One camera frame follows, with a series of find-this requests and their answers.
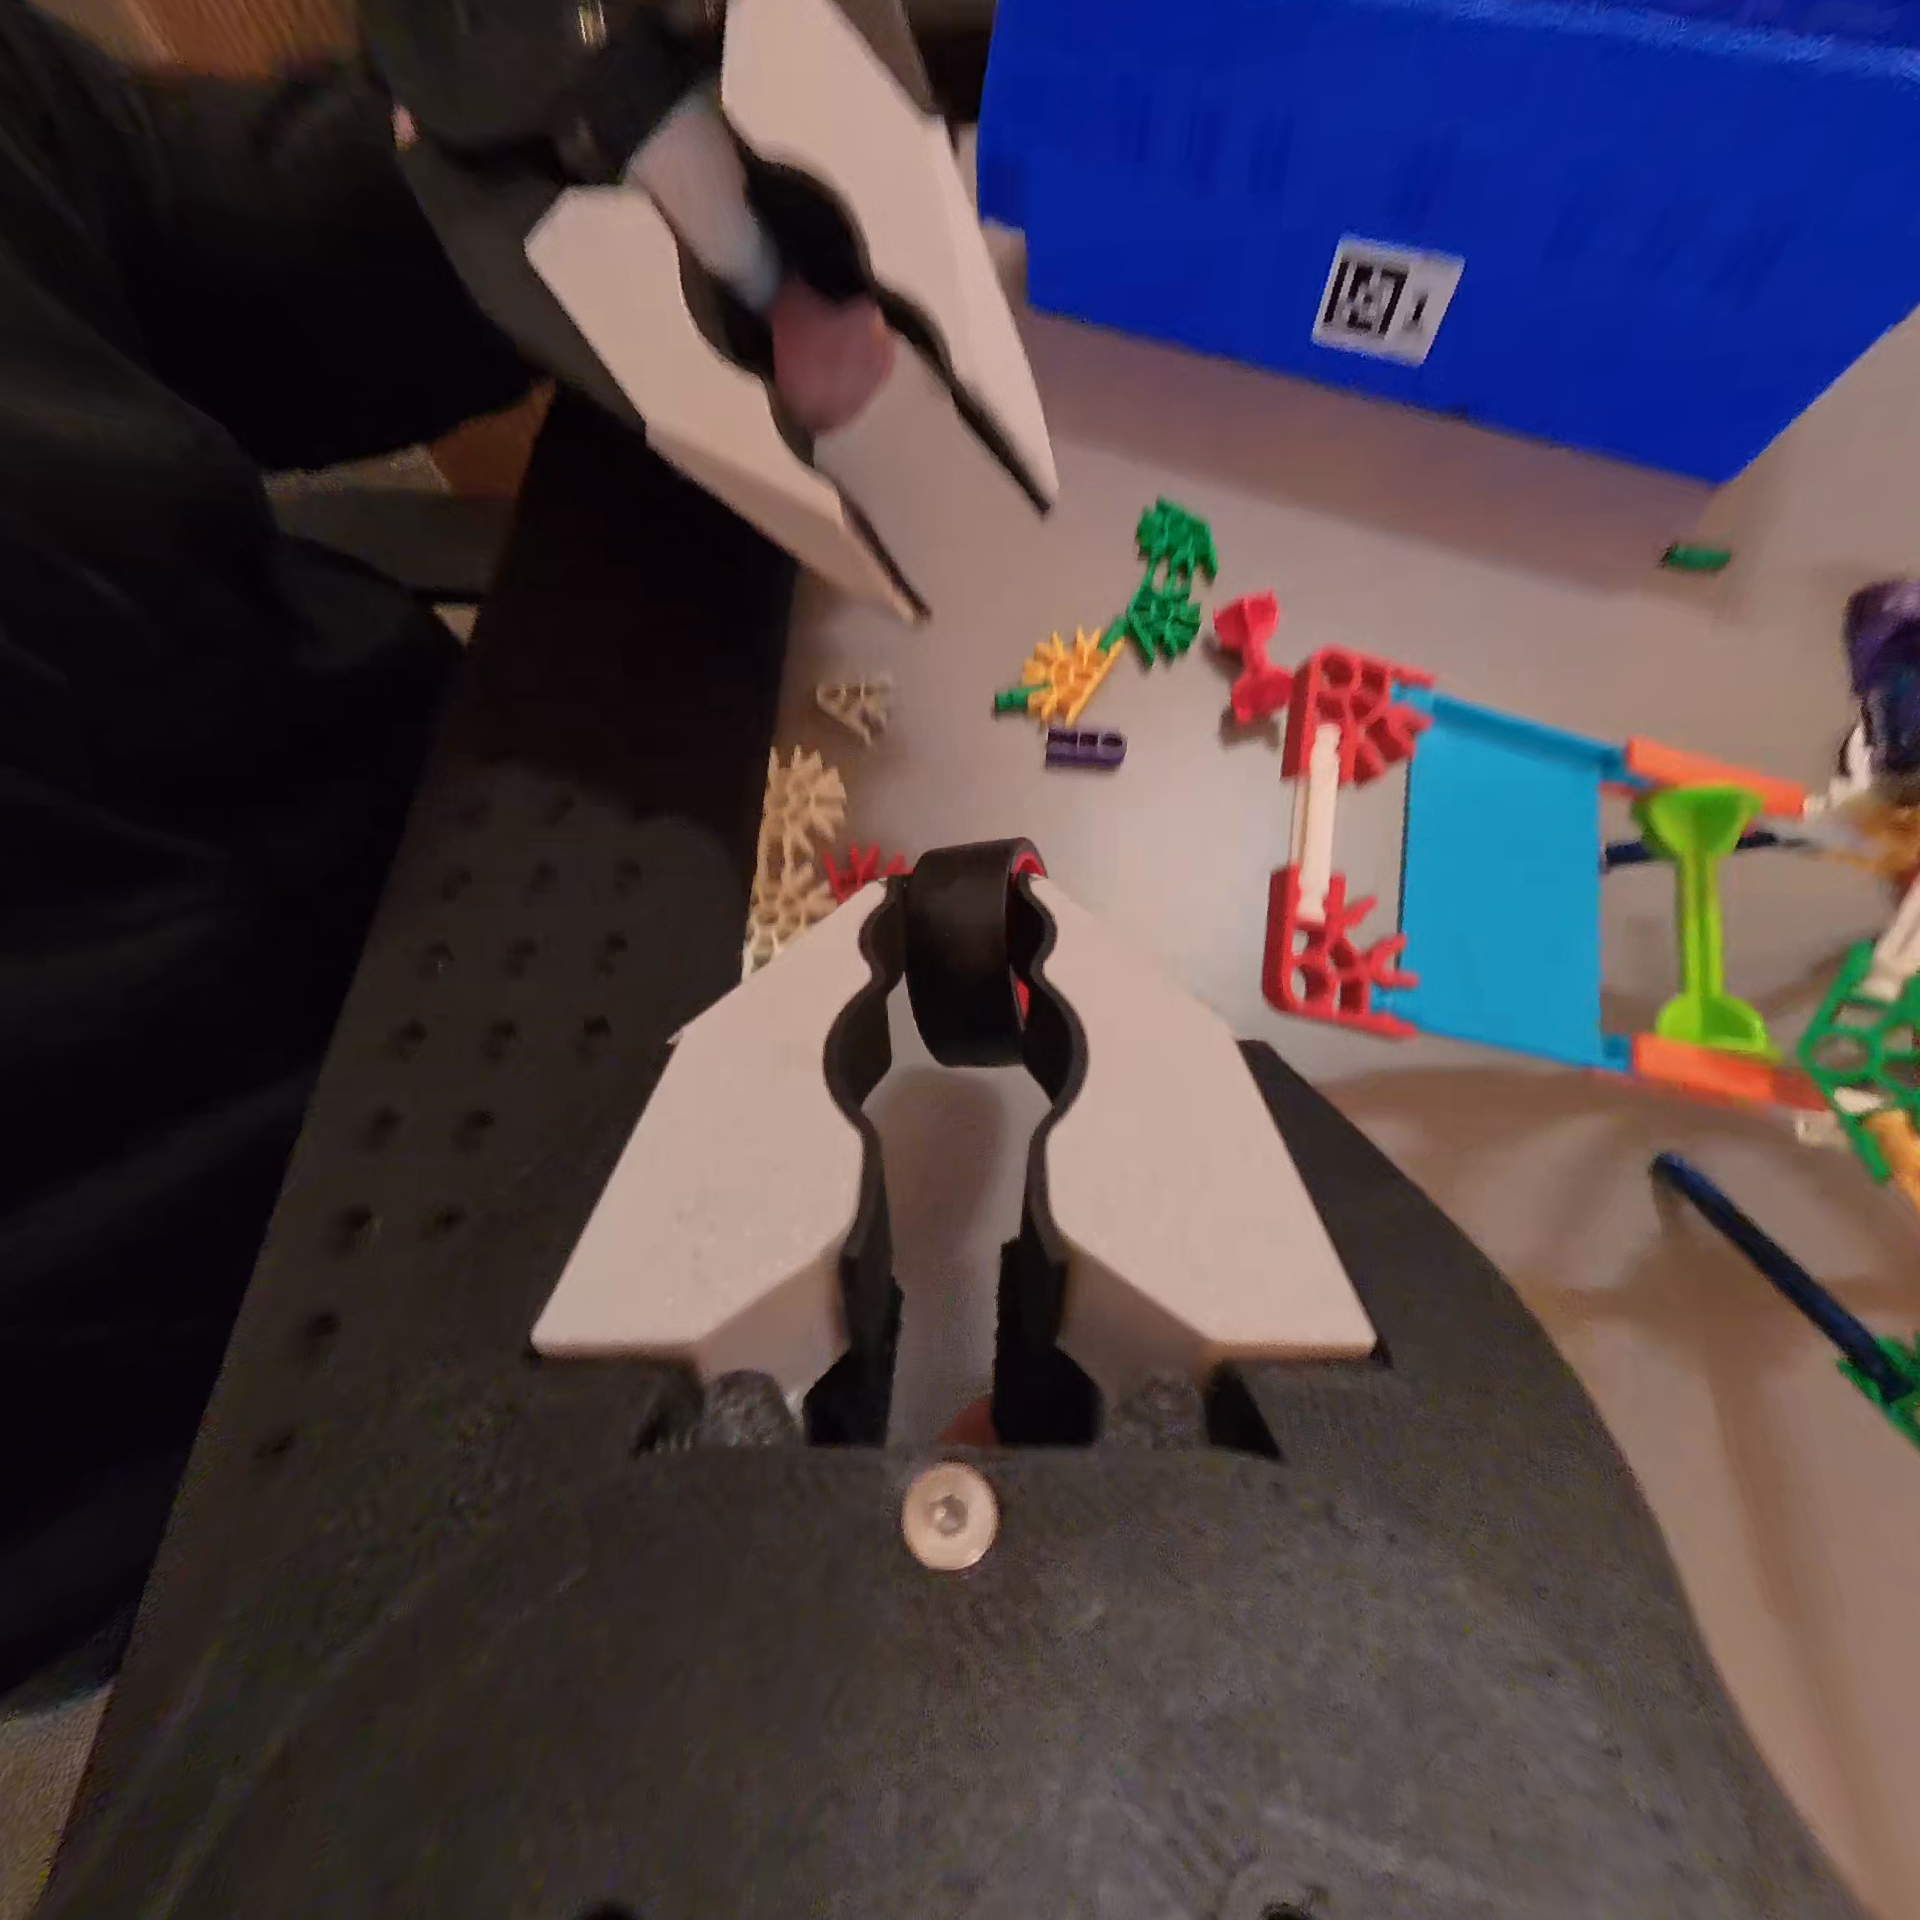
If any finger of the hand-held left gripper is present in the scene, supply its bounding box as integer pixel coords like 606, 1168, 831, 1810
720, 0, 1062, 521
524, 186, 936, 628

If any person's left hand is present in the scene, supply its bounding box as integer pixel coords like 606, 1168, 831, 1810
772, 289, 901, 433

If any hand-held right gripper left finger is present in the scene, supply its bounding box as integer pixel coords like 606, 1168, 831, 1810
533, 877, 911, 1451

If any person's left forearm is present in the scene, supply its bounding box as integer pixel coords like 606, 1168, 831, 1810
0, 0, 535, 471

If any red toy wheel black tyre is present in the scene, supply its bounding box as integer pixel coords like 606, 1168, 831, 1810
901, 840, 1053, 1070

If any colourful construction toy airplane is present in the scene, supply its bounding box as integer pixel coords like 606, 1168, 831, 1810
1261, 645, 1920, 1451

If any yellow connector with green rod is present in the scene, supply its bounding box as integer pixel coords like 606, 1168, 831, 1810
993, 626, 1129, 727

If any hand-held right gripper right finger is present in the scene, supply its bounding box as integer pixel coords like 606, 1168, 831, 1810
995, 875, 1380, 1451

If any white snowflake connector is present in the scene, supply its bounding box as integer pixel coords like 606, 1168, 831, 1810
742, 855, 837, 980
756, 746, 852, 860

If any red bow-shaped connector piece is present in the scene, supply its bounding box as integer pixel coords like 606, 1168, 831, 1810
1213, 592, 1297, 733

